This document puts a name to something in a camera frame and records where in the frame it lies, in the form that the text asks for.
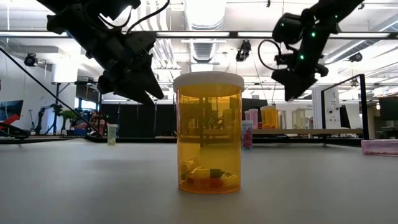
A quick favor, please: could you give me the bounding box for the black cabinet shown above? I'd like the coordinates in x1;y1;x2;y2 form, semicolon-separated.
241;98;270;124

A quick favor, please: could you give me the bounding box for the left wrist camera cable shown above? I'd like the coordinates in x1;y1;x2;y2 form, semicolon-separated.
98;0;171;35

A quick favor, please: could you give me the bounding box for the grey table mat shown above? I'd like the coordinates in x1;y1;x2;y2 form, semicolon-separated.
0;138;398;224

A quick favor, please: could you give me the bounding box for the wide black monitor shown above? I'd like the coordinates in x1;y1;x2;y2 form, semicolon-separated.
378;96;398;121

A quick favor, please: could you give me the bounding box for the large orange medicine bottle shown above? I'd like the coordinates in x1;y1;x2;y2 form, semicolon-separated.
173;70;246;195

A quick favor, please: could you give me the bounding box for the white column with signs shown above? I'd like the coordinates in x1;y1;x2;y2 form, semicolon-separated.
312;85;341;130

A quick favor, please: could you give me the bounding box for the wooden shelf board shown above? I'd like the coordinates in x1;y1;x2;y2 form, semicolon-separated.
252;128;365;136

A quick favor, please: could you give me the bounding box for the long black arm cable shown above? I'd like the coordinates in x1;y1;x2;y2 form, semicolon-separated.
0;47;103;138

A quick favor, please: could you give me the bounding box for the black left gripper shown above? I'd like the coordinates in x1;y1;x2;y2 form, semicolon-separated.
98;30;165;106

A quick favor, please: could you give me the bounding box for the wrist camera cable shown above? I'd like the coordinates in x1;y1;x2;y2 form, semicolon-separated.
98;0;171;35
257;39;282;72

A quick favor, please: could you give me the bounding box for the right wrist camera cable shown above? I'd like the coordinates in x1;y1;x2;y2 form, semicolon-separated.
257;39;282;72

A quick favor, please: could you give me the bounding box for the green medicine bottle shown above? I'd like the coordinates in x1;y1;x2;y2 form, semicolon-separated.
106;123;119;146
291;108;308;130

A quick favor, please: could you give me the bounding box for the black high table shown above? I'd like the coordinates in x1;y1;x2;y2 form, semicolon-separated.
51;80;104;138

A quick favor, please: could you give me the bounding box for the person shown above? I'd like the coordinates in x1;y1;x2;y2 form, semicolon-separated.
74;110;108;136

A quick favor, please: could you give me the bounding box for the narrow black monitor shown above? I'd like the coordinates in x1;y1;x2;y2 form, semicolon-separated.
338;105;352;129

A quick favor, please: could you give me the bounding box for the black partition wall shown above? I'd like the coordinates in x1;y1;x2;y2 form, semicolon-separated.
99;102;177;138

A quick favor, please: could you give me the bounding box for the dark wall screen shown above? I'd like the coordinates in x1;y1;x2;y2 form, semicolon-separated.
0;100;24;121

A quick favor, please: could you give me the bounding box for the black metal table frame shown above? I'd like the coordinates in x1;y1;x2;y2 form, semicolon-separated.
0;135;364;146

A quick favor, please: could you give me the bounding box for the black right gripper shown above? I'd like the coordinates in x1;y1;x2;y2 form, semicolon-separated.
272;46;330;101

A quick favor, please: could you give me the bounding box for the silver round ceiling duct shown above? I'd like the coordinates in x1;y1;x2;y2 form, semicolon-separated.
183;0;228;73

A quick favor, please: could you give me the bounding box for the green potted plant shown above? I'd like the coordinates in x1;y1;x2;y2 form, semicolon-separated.
60;109;77;136

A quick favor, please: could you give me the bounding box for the pink medicine bottle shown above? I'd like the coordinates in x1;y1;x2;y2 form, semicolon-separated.
248;108;259;130
361;139;398;156

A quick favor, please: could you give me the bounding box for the black shelf end frame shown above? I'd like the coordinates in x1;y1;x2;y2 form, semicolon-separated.
319;73;370;140

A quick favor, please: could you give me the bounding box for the blue medicine bottle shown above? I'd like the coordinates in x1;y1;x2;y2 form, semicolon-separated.
241;120;254;149

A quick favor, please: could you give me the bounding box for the black beam with light strips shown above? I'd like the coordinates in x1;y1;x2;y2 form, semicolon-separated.
0;30;398;39

